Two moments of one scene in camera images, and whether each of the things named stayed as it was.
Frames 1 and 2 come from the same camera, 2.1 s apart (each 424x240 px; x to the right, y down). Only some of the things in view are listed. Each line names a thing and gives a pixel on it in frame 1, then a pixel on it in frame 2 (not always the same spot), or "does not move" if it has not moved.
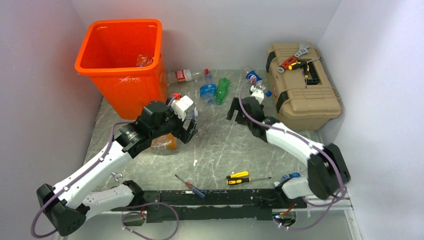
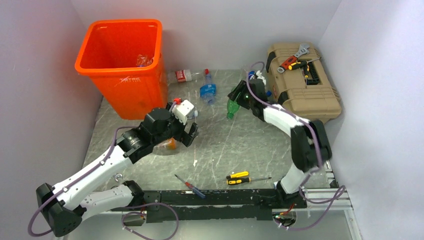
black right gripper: [235, 106] → [242, 88]
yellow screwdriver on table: [238, 175] does not move
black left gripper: [187, 134] does not move
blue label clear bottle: [142, 61] does not move
